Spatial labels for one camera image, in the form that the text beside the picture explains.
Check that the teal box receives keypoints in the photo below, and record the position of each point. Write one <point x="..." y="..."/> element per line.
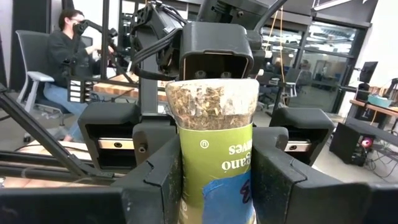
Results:
<point x="379" y="101"/>

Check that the wooden background table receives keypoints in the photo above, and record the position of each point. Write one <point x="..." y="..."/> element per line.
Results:
<point x="118" y="88"/>

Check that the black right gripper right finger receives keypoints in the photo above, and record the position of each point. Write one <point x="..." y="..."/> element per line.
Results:
<point x="280" y="199"/>

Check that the black box with white slots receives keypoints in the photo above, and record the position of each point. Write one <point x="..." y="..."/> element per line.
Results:
<point x="79" y="90"/>

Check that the wooden desk with grey legs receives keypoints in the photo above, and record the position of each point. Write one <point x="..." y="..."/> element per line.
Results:
<point x="379" y="109"/>

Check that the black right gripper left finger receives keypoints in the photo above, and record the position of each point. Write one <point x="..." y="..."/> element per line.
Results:
<point x="149" y="199"/>

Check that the small black monitor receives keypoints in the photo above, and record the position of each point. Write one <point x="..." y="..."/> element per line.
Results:
<point x="368" y="71"/>

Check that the person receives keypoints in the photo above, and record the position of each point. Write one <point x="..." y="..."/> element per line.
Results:
<point x="65" y="59"/>

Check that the oregano jar green label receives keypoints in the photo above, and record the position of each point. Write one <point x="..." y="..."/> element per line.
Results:
<point x="214" y="149"/>

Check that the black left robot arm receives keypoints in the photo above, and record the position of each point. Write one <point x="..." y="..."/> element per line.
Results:
<point x="155" y="28"/>

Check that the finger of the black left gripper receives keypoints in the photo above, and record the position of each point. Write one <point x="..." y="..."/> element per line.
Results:
<point x="146" y="140"/>
<point x="270" y="137"/>

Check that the grey office chair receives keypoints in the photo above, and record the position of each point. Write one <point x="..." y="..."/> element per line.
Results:
<point x="31" y="62"/>

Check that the black computer tower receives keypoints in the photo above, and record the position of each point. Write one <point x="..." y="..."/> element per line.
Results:
<point x="351" y="143"/>

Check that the black left wrist camera housing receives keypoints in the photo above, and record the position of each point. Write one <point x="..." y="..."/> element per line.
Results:
<point x="214" y="37"/>

